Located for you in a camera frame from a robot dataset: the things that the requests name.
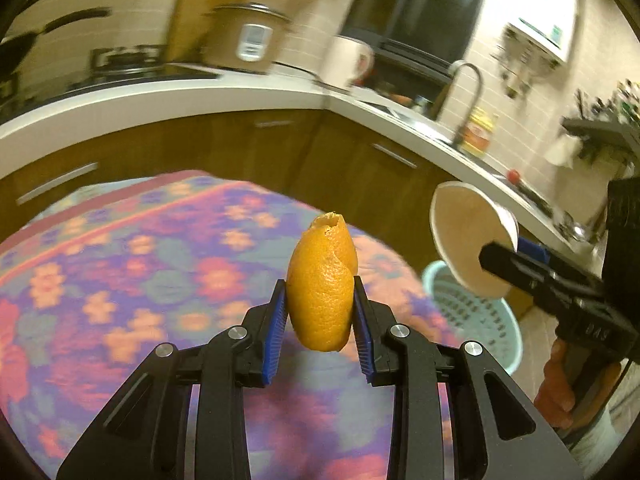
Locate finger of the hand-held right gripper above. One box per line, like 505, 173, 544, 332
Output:
478, 241, 556, 295
517, 236, 552, 263

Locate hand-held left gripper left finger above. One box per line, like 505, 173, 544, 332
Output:
56, 280, 290, 480

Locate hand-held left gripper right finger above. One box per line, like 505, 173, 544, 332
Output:
352, 276, 586, 480

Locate red and white paper cup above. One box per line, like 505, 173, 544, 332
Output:
430, 181, 520, 298

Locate rounded orange peel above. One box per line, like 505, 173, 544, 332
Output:
286, 212, 359, 352

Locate teal plastic basket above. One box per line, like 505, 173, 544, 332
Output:
421, 261, 522, 376

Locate person's right hand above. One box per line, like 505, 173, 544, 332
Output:
534, 342, 623, 431

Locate yellow detergent bottle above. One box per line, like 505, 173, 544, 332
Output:
460, 107, 498, 158

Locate grey storage shelf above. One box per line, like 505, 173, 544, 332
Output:
560, 77, 640, 161

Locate floral tablecloth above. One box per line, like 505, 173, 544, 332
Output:
0, 170, 456, 480

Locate metal sink faucet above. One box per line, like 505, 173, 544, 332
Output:
440, 60, 483, 143

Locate wooden kitchen cabinets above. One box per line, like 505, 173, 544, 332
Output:
0, 110, 541, 321

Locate white water heater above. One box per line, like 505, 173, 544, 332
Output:
505, 0, 581, 63

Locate white kettle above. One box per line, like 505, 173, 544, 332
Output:
327, 35, 376, 91

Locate white kitchen countertop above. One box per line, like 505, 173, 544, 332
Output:
0, 62, 601, 256

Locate dark kitchen window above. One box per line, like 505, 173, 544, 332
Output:
345, 0, 496, 68

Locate beige rice cooker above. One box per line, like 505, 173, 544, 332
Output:
202, 2, 293, 76

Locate gas stove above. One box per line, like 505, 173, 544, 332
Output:
90, 45, 168, 73

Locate wooden cutting board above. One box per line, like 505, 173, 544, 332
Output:
167, 0, 253, 63

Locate black frying pan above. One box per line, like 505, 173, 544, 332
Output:
0, 7, 113, 81

